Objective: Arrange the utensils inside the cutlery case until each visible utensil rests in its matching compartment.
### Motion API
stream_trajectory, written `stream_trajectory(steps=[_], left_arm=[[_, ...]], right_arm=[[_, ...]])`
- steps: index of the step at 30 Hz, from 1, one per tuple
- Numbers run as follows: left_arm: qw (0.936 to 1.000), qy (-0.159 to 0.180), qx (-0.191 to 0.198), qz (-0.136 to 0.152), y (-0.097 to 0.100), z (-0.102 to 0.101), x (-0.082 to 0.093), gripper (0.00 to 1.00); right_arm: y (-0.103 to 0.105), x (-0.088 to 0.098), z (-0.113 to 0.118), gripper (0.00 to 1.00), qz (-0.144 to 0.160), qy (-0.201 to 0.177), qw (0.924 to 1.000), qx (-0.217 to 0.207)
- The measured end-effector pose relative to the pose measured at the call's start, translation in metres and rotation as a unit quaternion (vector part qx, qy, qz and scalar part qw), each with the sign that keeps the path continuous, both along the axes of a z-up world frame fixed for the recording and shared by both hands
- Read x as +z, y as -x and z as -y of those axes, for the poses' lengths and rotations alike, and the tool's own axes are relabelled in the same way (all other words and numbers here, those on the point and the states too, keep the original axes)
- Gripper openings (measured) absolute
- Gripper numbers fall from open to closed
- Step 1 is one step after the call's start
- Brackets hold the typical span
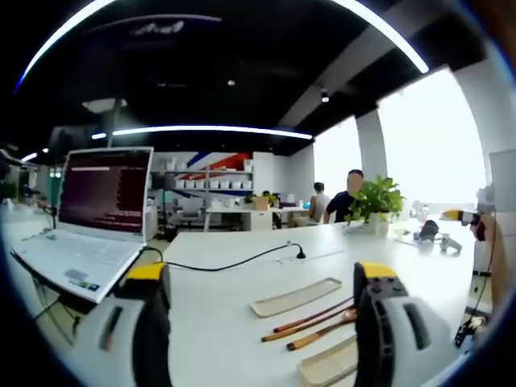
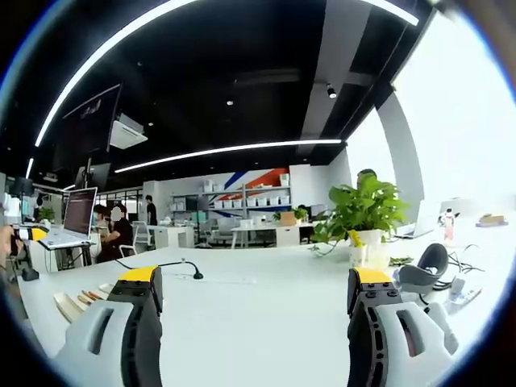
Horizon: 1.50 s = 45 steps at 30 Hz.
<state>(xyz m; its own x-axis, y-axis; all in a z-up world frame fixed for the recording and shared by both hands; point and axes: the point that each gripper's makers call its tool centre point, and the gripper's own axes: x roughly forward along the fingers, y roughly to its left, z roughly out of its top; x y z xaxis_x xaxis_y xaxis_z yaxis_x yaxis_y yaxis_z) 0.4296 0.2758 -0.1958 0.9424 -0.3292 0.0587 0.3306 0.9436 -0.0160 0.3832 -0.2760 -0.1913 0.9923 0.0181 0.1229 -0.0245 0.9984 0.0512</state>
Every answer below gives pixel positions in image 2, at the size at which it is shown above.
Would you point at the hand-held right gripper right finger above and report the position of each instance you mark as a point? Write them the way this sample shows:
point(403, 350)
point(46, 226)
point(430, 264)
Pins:
point(387, 334)

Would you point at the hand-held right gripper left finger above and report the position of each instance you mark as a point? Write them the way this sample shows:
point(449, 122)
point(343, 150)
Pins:
point(101, 334)

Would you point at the beige cutlery case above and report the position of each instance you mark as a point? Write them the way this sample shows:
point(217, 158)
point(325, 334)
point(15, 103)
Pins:
point(68, 306)

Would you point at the person's left hand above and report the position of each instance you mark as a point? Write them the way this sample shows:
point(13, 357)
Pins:
point(5, 246)

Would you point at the laptop stand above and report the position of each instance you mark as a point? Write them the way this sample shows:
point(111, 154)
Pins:
point(66, 254)

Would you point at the black stand base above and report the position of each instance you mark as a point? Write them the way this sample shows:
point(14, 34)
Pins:
point(30, 275)

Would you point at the open white laptop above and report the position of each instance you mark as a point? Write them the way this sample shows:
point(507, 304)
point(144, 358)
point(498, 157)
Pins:
point(76, 213)

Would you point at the grey headset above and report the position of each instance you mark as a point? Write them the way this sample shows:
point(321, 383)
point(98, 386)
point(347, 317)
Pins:
point(427, 266)

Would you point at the white plant pot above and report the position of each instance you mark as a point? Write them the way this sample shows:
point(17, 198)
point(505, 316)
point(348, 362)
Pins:
point(369, 248)

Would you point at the white office chair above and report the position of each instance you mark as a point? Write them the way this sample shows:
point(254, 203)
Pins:
point(128, 250)

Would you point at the white power strip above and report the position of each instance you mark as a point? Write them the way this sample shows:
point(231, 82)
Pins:
point(465, 292)

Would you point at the open silver laptop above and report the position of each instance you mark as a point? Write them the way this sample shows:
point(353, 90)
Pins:
point(423, 219)

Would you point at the hanging black screen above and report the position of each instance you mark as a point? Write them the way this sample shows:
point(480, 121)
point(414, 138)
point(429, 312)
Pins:
point(90, 121)

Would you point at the green potted plant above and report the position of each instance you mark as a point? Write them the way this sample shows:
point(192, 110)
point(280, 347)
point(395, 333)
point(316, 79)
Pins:
point(363, 205)

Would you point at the white ceiling air conditioner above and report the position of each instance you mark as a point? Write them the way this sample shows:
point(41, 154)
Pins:
point(127, 133)

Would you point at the brown cardboard box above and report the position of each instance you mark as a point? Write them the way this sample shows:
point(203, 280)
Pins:
point(288, 218)

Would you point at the white office desk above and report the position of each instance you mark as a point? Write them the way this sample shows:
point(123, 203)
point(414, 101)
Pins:
point(258, 234)

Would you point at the grey storage shelf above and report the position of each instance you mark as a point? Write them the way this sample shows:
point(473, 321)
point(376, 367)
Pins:
point(242, 199)

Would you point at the black ceiling spotlight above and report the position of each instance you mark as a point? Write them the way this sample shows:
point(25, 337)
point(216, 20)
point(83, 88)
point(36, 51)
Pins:
point(331, 92)

